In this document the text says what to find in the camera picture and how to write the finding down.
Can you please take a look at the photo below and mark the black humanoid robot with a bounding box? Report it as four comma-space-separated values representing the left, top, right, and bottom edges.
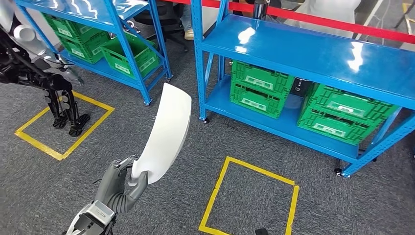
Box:
0, 0, 92, 138

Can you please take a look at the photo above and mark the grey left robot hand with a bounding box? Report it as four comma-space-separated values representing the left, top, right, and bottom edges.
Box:
94, 155, 149, 204

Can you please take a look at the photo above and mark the person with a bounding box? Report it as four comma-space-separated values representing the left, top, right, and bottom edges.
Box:
179, 3, 196, 41
284, 0, 363, 39
231, 0, 283, 17

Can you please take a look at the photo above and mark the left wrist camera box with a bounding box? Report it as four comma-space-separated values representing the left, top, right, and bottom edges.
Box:
85, 200, 116, 228

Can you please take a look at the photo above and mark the blue metal shelf rack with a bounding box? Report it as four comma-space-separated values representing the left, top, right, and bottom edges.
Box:
14, 0, 173, 106
190, 0, 415, 178

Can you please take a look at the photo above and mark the black office chair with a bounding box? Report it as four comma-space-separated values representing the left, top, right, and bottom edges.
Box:
134, 0, 189, 53

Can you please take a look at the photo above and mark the red barrier belt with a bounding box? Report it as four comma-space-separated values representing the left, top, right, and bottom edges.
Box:
162, 0, 415, 45

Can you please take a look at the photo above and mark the yellow tape square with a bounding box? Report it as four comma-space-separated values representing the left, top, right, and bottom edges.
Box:
14, 91, 115, 162

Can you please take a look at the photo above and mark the white curved plastic part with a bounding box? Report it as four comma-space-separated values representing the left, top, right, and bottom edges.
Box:
128, 82, 192, 187

